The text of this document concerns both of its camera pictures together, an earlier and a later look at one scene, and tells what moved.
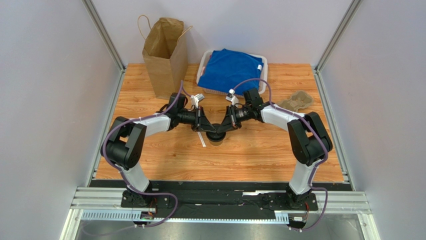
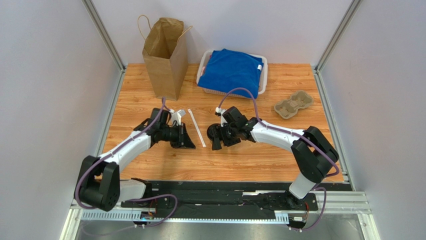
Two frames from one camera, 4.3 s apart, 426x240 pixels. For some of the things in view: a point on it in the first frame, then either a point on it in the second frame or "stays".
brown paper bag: [165, 53] stays
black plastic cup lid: [215, 136] stays
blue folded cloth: [225, 69] stays
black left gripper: [201, 123] to [183, 140]
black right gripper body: [231, 116] to [225, 134]
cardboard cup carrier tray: [298, 100] stays
